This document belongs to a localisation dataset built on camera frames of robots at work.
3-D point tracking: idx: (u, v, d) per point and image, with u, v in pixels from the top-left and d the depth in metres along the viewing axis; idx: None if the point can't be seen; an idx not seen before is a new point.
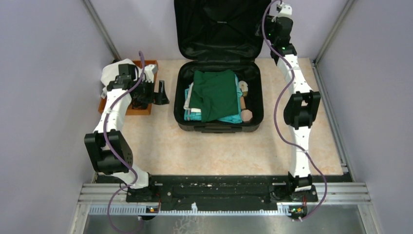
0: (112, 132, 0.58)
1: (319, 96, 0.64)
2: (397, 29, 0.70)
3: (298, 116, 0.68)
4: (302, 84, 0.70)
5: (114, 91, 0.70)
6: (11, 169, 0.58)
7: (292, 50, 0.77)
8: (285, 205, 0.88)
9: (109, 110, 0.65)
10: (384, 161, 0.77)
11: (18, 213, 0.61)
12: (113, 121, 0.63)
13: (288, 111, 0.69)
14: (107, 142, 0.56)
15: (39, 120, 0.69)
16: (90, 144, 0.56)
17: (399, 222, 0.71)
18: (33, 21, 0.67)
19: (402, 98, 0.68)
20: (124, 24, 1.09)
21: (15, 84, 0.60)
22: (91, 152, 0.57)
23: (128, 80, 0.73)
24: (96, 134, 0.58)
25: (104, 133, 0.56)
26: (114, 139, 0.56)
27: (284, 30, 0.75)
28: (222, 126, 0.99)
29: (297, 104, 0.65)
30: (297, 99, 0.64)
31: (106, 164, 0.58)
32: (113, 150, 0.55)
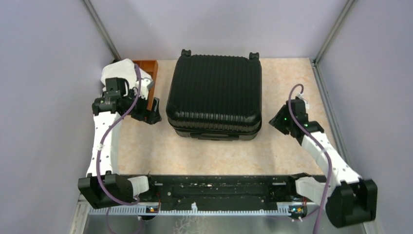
0: (107, 175, 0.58)
1: (375, 186, 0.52)
2: (397, 29, 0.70)
3: (351, 216, 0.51)
4: (345, 169, 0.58)
5: (103, 116, 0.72)
6: (11, 167, 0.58)
7: (318, 126, 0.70)
8: (285, 205, 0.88)
9: (99, 146, 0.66)
10: (384, 162, 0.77)
11: (19, 211, 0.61)
12: (107, 159, 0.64)
13: (335, 210, 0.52)
14: (102, 185, 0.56)
15: (40, 118, 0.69)
16: (84, 189, 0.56)
17: (399, 223, 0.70)
18: (32, 21, 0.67)
19: (402, 98, 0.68)
20: (124, 24, 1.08)
21: (16, 82, 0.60)
22: (88, 195, 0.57)
23: (117, 98, 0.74)
24: (91, 178, 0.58)
25: (99, 177, 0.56)
26: (108, 182, 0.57)
27: (297, 106, 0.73)
28: (217, 134, 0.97)
29: (348, 200, 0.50)
30: (346, 194, 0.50)
31: (104, 202, 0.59)
32: (108, 194, 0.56)
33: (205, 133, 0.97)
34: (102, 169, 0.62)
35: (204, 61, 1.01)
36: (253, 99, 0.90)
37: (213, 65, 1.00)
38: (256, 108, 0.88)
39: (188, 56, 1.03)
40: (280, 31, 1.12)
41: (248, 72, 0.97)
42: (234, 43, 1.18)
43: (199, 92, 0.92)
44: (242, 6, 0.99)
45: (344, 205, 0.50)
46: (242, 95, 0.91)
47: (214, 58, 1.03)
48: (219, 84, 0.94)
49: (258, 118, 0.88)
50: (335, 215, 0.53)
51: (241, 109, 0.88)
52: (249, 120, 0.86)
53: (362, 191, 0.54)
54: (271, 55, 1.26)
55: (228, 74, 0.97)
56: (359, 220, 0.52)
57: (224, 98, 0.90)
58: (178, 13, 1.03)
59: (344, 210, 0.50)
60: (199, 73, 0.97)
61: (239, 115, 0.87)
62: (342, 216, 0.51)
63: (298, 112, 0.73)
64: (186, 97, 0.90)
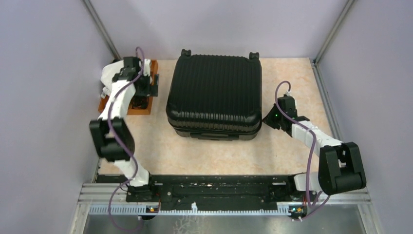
0: (116, 120, 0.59)
1: (356, 146, 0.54)
2: (397, 29, 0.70)
3: (341, 179, 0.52)
4: (329, 138, 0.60)
5: (120, 82, 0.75)
6: (11, 167, 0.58)
7: (304, 117, 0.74)
8: (285, 205, 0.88)
9: (113, 99, 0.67)
10: (384, 162, 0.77)
11: (20, 211, 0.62)
12: (117, 109, 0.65)
13: (325, 176, 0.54)
14: (110, 126, 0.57)
15: (40, 118, 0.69)
16: (94, 130, 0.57)
17: (399, 223, 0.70)
18: (32, 21, 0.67)
19: (402, 98, 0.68)
20: (124, 24, 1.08)
21: (16, 83, 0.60)
22: (95, 138, 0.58)
23: (132, 72, 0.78)
24: (101, 121, 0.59)
25: (108, 119, 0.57)
26: (116, 126, 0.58)
27: (286, 101, 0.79)
28: (217, 134, 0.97)
29: (333, 160, 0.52)
30: (330, 154, 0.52)
31: (109, 149, 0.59)
32: (116, 137, 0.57)
33: (205, 133, 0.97)
34: (113, 115, 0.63)
35: (204, 61, 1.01)
36: (253, 99, 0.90)
37: (213, 65, 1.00)
38: (257, 108, 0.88)
39: (188, 55, 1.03)
40: (279, 31, 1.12)
41: (247, 72, 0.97)
42: (234, 42, 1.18)
43: (199, 92, 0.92)
44: (242, 6, 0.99)
45: (331, 165, 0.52)
46: (242, 95, 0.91)
47: (214, 57, 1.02)
48: (219, 83, 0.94)
49: (258, 118, 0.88)
50: (326, 182, 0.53)
51: (241, 109, 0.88)
52: (249, 120, 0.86)
53: (347, 156, 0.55)
54: (271, 55, 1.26)
55: (228, 74, 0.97)
56: (350, 186, 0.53)
57: (224, 97, 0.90)
58: (178, 13, 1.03)
59: (331, 171, 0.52)
60: (199, 73, 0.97)
61: (239, 115, 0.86)
62: (332, 180, 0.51)
63: (287, 107, 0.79)
64: (186, 97, 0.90)
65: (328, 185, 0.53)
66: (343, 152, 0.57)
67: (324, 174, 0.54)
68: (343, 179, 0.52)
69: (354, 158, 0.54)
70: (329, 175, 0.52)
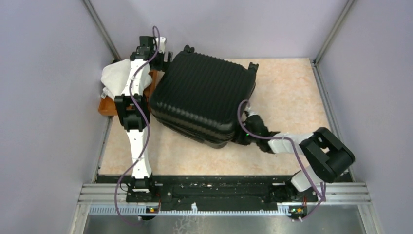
0: (136, 96, 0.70)
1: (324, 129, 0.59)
2: (397, 29, 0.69)
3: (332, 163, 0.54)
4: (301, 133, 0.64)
5: (136, 61, 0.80)
6: (10, 167, 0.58)
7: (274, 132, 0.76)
8: (285, 205, 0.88)
9: (132, 77, 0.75)
10: (384, 162, 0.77)
11: (19, 211, 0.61)
12: (137, 87, 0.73)
13: (317, 165, 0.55)
14: (134, 101, 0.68)
15: (39, 118, 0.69)
16: (119, 104, 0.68)
17: (400, 223, 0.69)
18: (31, 20, 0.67)
19: (402, 97, 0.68)
20: (124, 24, 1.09)
21: (15, 82, 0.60)
22: (119, 110, 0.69)
23: (148, 52, 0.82)
24: (123, 97, 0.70)
25: (132, 95, 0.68)
26: (139, 100, 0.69)
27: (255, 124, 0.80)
28: (192, 134, 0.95)
29: (315, 147, 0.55)
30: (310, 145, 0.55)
31: (130, 120, 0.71)
32: (138, 109, 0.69)
33: (183, 130, 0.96)
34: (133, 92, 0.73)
35: (202, 60, 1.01)
36: (235, 107, 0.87)
37: (208, 66, 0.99)
38: (235, 118, 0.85)
39: (187, 51, 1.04)
40: (279, 31, 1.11)
41: (239, 81, 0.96)
42: (234, 42, 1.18)
43: (184, 89, 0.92)
44: (242, 6, 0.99)
45: (316, 153, 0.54)
46: (225, 101, 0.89)
47: (211, 59, 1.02)
48: (206, 85, 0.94)
49: (233, 128, 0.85)
50: (321, 171, 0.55)
51: (219, 116, 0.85)
52: (223, 127, 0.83)
53: (325, 139, 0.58)
54: (271, 55, 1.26)
55: (218, 77, 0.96)
56: (343, 165, 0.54)
57: (205, 101, 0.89)
58: (178, 13, 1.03)
59: (320, 158, 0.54)
60: (191, 71, 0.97)
61: (215, 121, 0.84)
62: (326, 166, 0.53)
63: (258, 129, 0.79)
64: (171, 91, 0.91)
65: (325, 172, 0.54)
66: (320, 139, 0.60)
67: (315, 165, 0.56)
68: (334, 162, 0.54)
69: (331, 139, 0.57)
70: (320, 163, 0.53)
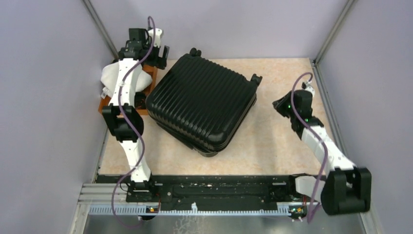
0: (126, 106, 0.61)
1: (369, 174, 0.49)
2: (397, 29, 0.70)
3: (344, 204, 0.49)
4: (341, 158, 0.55)
5: (126, 61, 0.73)
6: (11, 167, 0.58)
7: (318, 121, 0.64)
8: (285, 205, 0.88)
9: (121, 83, 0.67)
10: (384, 162, 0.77)
11: (20, 210, 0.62)
12: (127, 95, 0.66)
13: (328, 196, 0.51)
14: (122, 112, 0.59)
15: (40, 118, 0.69)
16: (107, 115, 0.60)
17: (400, 223, 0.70)
18: (32, 20, 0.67)
19: (401, 97, 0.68)
20: (124, 24, 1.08)
21: (16, 82, 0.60)
22: (107, 120, 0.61)
23: (139, 48, 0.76)
24: (112, 106, 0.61)
25: (121, 106, 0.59)
26: (129, 110, 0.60)
27: (303, 102, 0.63)
28: (184, 139, 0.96)
29: (343, 185, 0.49)
30: (340, 179, 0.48)
31: (121, 131, 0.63)
32: (128, 122, 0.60)
33: (177, 135, 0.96)
34: (122, 101, 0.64)
35: (204, 66, 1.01)
36: (227, 120, 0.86)
37: (211, 72, 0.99)
38: (226, 130, 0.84)
39: (191, 55, 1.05)
40: (279, 31, 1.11)
41: (237, 93, 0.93)
42: (235, 42, 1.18)
43: (181, 94, 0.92)
44: (242, 5, 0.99)
45: (338, 189, 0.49)
46: (219, 112, 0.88)
47: (214, 68, 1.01)
48: (203, 92, 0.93)
49: (222, 141, 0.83)
50: (328, 204, 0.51)
51: (209, 127, 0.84)
52: (212, 139, 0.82)
53: (357, 180, 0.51)
54: (271, 55, 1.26)
55: (217, 87, 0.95)
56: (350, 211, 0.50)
57: (199, 110, 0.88)
58: (178, 13, 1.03)
59: (336, 193, 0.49)
60: (192, 76, 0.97)
61: (204, 132, 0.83)
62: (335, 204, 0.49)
63: (301, 107, 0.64)
64: (168, 96, 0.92)
65: (330, 205, 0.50)
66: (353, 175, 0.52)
67: (327, 193, 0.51)
68: (346, 202, 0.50)
69: (363, 185, 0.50)
70: (333, 198, 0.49)
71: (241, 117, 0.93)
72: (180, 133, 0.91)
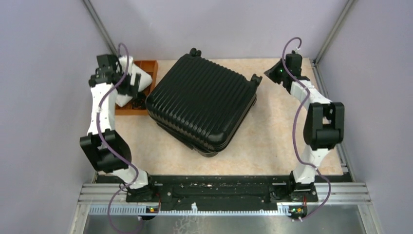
0: (107, 132, 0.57)
1: (342, 106, 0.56)
2: (397, 29, 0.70)
3: (322, 133, 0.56)
4: (321, 98, 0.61)
5: (99, 86, 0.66)
6: (12, 166, 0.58)
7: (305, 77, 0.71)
8: (285, 205, 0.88)
9: (98, 109, 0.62)
10: (384, 162, 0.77)
11: (20, 210, 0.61)
12: (106, 120, 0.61)
13: (309, 127, 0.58)
14: (104, 141, 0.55)
15: (40, 118, 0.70)
16: (87, 147, 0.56)
17: (399, 223, 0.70)
18: (32, 20, 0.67)
19: (402, 97, 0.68)
20: (124, 24, 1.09)
21: (16, 82, 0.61)
22: (89, 153, 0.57)
23: (111, 72, 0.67)
24: (92, 136, 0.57)
25: (100, 133, 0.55)
26: (110, 137, 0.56)
27: (293, 60, 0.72)
28: (184, 140, 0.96)
29: (319, 114, 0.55)
30: (317, 108, 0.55)
31: (106, 162, 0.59)
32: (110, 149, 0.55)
33: (177, 134, 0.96)
34: (102, 127, 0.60)
35: (204, 67, 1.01)
36: (227, 120, 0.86)
37: (210, 73, 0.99)
38: (226, 131, 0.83)
39: (191, 56, 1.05)
40: (279, 31, 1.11)
41: (237, 93, 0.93)
42: (235, 42, 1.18)
43: (181, 94, 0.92)
44: (242, 5, 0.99)
45: (315, 118, 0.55)
46: (219, 113, 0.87)
47: (214, 68, 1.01)
48: (203, 92, 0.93)
49: (222, 141, 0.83)
50: (309, 134, 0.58)
51: (209, 127, 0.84)
52: (212, 139, 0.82)
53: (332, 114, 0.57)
54: (271, 55, 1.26)
55: (217, 87, 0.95)
56: (328, 140, 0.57)
57: (199, 110, 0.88)
58: (178, 13, 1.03)
59: (313, 122, 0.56)
60: (192, 77, 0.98)
61: (204, 132, 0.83)
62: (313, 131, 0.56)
63: (292, 66, 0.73)
64: (168, 97, 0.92)
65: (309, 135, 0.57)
66: (330, 110, 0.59)
67: (308, 126, 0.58)
68: (324, 132, 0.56)
69: (338, 116, 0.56)
70: (311, 126, 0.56)
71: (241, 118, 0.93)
72: (180, 133, 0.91)
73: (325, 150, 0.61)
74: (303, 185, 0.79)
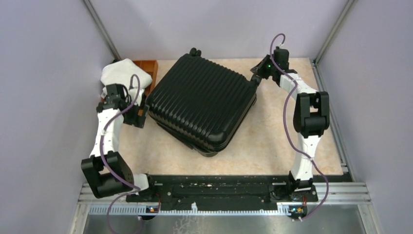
0: (109, 155, 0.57)
1: (327, 95, 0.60)
2: (397, 29, 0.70)
3: (309, 121, 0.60)
4: (308, 88, 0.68)
5: (105, 111, 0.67)
6: (12, 166, 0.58)
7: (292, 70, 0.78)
8: (285, 204, 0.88)
9: (103, 132, 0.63)
10: (384, 162, 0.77)
11: (20, 210, 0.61)
12: (110, 143, 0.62)
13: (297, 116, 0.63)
14: (106, 165, 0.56)
15: (40, 118, 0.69)
16: (89, 170, 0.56)
17: (399, 223, 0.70)
18: (32, 20, 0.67)
19: (402, 97, 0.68)
20: (124, 24, 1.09)
21: (17, 82, 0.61)
22: (90, 177, 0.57)
23: (118, 99, 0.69)
24: (93, 159, 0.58)
25: (102, 156, 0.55)
26: (112, 160, 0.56)
27: (280, 55, 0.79)
28: (183, 140, 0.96)
29: (306, 104, 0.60)
30: (303, 99, 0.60)
31: (107, 187, 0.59)
32: (113, 174, 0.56)
33: (177, 135, 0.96)
34: (104, 149, 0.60)
35: (203, 67, 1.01)
36: (227, 120, 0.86)
37: (210, 73, 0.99)
38: (226, 131, 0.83)
39: (191, 56, 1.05)
40: (279, 31, 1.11)
41: (237, 92, 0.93)
42: (235, 42, 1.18)
43: (180, 94, 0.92)
44: (242, 5, 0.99)
45: (302, 107, 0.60)
46: (218, 112, 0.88)
47: (213, 68, 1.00)
48: (203, 92, 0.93)
49: (222, 141, 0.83)
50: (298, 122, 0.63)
51: (209, 127, 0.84)
52: (212, 138, 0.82)
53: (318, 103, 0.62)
54: None
55: (216, 87, 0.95)
56: (316, 127, 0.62)
57: (198, 110, 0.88)
58: (178, 13, 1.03)
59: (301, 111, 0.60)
60: (192, 77, 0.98)
61: (204, 131, 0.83)
62: (302, 119, 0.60)
63: (280, 60, 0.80)
64: (168, 97, 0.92)
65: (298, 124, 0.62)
66: (316, 100, 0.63)
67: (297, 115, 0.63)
68: (311, 120, 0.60)
69: (323, 104, 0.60)
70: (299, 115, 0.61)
71: (240, 118, 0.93)
72: (181, 133, 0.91)
73: (316, 137, 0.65)
74: (303, 185, 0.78)
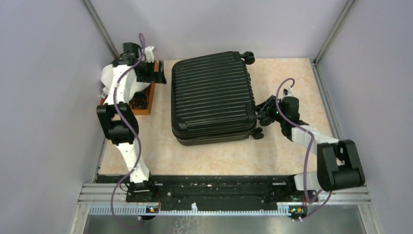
0: (121, 104, 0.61)
1: (353, 144, 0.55)
2: (397, 29, 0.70)
3: (340, 177, 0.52)
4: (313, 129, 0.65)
5: (120, 67, 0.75)
6: (11, 166, 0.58)
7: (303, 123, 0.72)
8: (285, 205, 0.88)
9: (116, 85, 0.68)
10: (384, 163, 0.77)
11: (20, 211, 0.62)
12: (122, 95, 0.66)
13: (323, 171, 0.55)
14: (119, 111, 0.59)
15: (40, 118, 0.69)
16: (102, 116, 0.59)
17: (399, 223, 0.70)
18: (32, 22, 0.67)
19: (402, 98, 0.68)
20: (124, 24, 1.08)
21: (16, 83, 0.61)
22: (102, 122, 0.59)
23: (132, 57, 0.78)
24: (107, 106, 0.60)
25: (115, 104, 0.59)
26: (123, 108, 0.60)
27: (291, 107, 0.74)
28: None
29: (331, 155, 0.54)
30: (328, 148, 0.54)
31: (115, 132, 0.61)
32: (122, 117, 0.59)
33: None
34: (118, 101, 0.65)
35: (234, 73, 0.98)
36: (198, 119, 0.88)
37: (234, 81, 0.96)
38: (190, 126, 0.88)
39: (239, 56, 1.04)
40: (279, 31, 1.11)
41: (240, 105, 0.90)
42: (235, 42, 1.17)
43: (196, 80, 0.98)
44: (241, 6, 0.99)
45: (328, 159, 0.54)
46: (202, 108, 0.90)
47: (240, 78, 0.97)
48: (214, 87, 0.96)
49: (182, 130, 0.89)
50: (325, 178, 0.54)
51: (181, 113, 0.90)
52: (176, 123, 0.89)
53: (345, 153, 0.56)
54: (272, 55, 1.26)
55: (226, 92, 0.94)
56: (348, 184, 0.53)
57: (190, 97, 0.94)
58: (178, 14, 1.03)
59: (328, 164, 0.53)
60: (217, 69, 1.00)
61: (177, 115, 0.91)
62: (330, 176, 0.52)
63: (290, 111, 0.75)
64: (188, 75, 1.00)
65: (326, 181, 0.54)
66: (341, 150, 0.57)
67: (323, 170, 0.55)
68: (342, 176, 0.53)
69: (352, 154, 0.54)
70: (327, 169, 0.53)
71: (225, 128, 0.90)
72: None
73: None
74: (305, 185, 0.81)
